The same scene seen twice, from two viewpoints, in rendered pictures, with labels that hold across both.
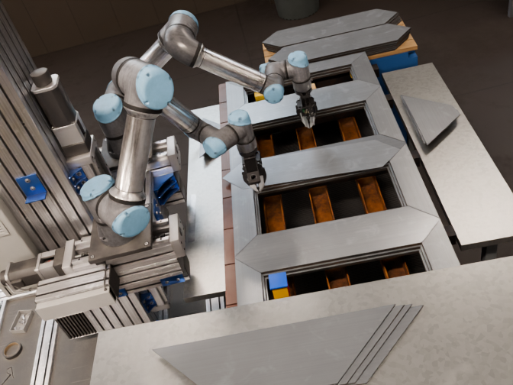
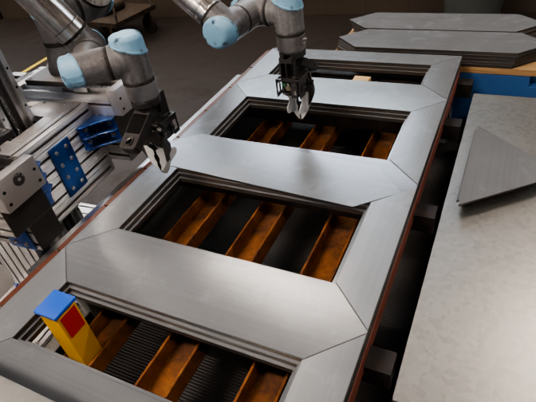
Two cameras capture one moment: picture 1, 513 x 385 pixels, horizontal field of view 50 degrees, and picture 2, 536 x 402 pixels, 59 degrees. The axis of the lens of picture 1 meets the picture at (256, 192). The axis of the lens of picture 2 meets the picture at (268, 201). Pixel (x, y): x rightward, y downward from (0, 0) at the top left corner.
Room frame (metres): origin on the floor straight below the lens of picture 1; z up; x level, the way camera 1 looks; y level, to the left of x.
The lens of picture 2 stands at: (0.76, -0.67, 1.57)
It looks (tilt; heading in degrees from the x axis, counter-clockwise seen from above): 38 degrees down; 24
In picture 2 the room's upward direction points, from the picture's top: 10 degrees counter-clockwise
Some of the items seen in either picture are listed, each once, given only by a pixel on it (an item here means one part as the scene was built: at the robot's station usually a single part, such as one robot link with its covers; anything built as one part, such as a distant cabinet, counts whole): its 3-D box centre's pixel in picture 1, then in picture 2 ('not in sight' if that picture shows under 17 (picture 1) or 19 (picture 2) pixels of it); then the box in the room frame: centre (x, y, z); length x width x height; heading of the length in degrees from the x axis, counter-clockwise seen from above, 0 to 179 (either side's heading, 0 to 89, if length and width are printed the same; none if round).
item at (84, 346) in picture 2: (283, 299); (75, 336); (1.17, 0.01, 0.78); 0.05 x 0.05 x 0.19; 83
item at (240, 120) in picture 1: (240, 127); (130, 57); (1.63, -0.01, 1.21); 0.09 x 0.08 x 0.11; 123
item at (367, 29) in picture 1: (334, 40); (437, 37); (2.74, -0.65, 0.82); 0.80 x 0.40 x 0.06; 83
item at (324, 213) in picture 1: (317, 187); (278, 204); (1.76, -0.26, 0.70); 1.66 x 0.08 x 0.05; 173
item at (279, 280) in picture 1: (278, 282); (56, 306); (1.17, 0.01, 0.88); 0.06 x 0.06 x 0.02; 83
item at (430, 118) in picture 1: (433, 114); (505, 165); (1.94, -0.86, 0.77); 0.45 x 0.20 x 0.04; 173
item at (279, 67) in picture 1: (274, 73); (250, 12); (1.92, -0.20, 1.20); 0.11 x 0.11 x 0.08; 77
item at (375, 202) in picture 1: (365, 177); (347, 218); (1.73, -0.47, 0.70); 1.66 x 0.08 x 0.05; 173
